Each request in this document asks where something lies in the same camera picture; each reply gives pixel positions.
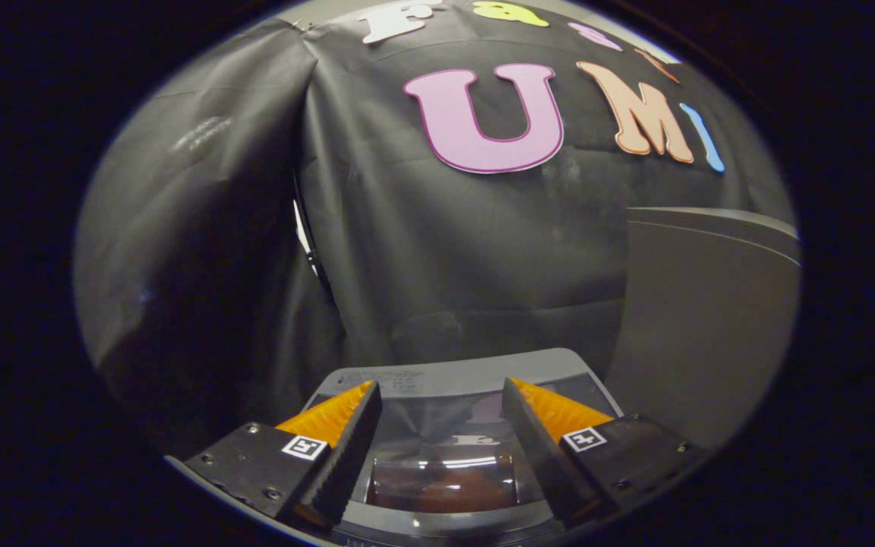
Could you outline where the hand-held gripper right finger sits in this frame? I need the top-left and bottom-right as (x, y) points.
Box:
(501, 378), (708, 529)

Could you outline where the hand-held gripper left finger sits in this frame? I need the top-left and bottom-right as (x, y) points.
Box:
(187, 380), (384, 534)

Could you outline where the grey washing machine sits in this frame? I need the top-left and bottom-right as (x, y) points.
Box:
(301, 348), (626, 547)

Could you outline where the black backdrop cloth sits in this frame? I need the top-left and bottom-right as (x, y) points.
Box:
(73, 0), (797, 457)

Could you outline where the beige cabinet with dark frame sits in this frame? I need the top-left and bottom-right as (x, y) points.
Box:
(605, 207), (801, 451)

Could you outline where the white hose behind washing machine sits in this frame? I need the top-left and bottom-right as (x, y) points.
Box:
(291, 196), (333, 299)

